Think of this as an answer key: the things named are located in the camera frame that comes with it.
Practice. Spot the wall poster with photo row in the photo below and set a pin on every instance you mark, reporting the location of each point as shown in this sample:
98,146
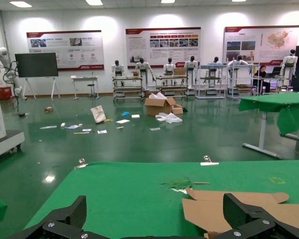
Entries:
163,47

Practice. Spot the white flat sheet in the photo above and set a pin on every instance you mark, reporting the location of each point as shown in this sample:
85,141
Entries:
122,121

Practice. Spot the black screen on white stand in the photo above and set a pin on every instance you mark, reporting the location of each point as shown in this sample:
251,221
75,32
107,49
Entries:
36,64

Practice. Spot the small open cardboard box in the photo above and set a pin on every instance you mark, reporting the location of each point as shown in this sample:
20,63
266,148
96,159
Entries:
177,110

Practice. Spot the yellow litter stick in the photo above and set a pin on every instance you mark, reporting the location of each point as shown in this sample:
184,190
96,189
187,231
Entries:
81,133

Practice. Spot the thin wooden stick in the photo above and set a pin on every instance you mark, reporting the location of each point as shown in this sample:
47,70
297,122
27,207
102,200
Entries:
201,183

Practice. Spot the large open cardboard box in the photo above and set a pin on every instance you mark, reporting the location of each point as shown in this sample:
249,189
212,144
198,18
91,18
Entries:
158,107

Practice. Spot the green tablecloth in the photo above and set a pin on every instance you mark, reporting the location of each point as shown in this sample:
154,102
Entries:
127,194

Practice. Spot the cardboard box with thin rod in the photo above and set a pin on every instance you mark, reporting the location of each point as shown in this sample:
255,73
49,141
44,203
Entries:
206,209

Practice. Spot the white litter card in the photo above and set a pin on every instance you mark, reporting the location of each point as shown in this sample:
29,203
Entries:
102,131

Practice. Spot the cardboard box on cart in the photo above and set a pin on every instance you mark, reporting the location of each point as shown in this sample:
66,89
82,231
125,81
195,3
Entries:
179,71

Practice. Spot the red crate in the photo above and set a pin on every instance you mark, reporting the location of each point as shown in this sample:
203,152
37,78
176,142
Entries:
5,93

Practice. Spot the beige paper bag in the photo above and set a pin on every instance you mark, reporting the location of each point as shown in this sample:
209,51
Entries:
98,114

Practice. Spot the wall poster with map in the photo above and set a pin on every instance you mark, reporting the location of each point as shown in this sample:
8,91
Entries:
259,44

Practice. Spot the metal shelf cart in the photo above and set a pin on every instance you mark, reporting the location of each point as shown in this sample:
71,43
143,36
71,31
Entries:
241,65
172,77
211,65
128,78

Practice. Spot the seated person in black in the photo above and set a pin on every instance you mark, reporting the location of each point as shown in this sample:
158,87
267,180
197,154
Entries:
262,73

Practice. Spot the white foam block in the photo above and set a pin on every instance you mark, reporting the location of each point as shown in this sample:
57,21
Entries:
135,116

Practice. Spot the wall poster with red band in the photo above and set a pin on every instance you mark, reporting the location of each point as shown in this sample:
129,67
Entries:
64,49

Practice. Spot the white plastic bag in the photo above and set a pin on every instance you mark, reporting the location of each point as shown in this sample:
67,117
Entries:
170,118

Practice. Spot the white litter strip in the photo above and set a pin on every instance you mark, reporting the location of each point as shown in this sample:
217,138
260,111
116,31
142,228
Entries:
48,127

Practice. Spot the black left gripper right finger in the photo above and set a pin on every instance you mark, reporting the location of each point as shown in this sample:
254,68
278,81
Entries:
236,211

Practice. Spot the small white desk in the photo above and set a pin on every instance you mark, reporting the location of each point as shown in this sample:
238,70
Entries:
84,78

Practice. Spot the white blue litter packet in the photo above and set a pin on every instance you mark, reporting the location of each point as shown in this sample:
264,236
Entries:
72,127

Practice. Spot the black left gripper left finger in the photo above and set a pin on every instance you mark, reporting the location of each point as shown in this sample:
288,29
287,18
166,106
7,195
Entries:
74,214

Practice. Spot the white humanoid robot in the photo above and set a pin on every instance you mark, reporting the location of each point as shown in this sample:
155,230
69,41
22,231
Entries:
215,62
290,63
169,67
191,65
117,69
143,67
239,62

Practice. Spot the black stool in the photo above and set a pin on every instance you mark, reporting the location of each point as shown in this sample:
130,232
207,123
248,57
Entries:
91,85

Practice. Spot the blue crumpled item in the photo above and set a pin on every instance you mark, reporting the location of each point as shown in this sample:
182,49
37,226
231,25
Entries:
125,114

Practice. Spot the white table frame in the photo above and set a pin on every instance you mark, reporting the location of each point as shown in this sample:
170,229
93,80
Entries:
262,132

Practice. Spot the silver binder clip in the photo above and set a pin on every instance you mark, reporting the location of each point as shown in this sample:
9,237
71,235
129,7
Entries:
209,163
81,163

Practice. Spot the small brown box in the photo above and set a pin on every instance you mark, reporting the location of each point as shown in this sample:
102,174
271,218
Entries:
48,109

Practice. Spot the clear litter wrapper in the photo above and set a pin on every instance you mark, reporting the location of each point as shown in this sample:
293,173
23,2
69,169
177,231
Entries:
154,129

